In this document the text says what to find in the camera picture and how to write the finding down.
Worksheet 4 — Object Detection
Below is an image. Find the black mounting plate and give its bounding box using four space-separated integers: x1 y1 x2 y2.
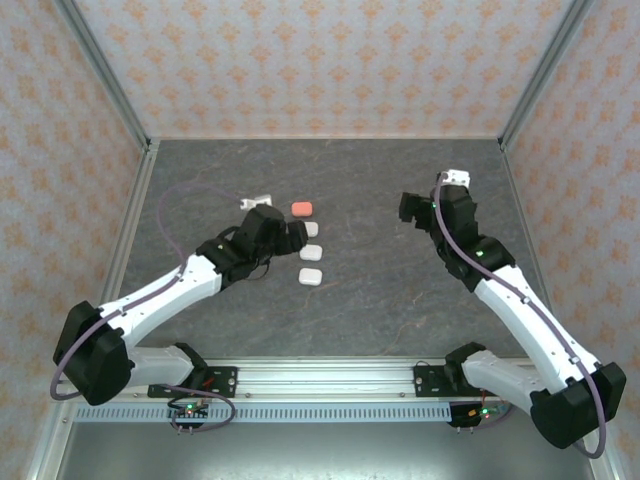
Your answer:
202 366 239 399
413 363 451 399

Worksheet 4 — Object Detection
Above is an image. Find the grey metal base plate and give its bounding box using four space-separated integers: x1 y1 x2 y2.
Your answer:
59 422 599 480

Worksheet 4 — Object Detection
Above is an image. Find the controller circuit board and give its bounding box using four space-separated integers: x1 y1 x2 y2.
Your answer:
449 401 509 427
167 397 209 424

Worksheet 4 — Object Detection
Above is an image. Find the white slotted cable duct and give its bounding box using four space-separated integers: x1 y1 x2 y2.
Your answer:
73 403 454 425

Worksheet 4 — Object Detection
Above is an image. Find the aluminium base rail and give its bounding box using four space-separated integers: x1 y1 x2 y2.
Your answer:
204 357 449 401

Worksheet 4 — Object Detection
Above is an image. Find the aluminium table edge rail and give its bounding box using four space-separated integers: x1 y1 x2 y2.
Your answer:
23 139 162 480
499 139 624 480

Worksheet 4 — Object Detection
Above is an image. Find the aluminium frame post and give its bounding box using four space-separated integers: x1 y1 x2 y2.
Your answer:
498 0 597 151
52 0 154 151

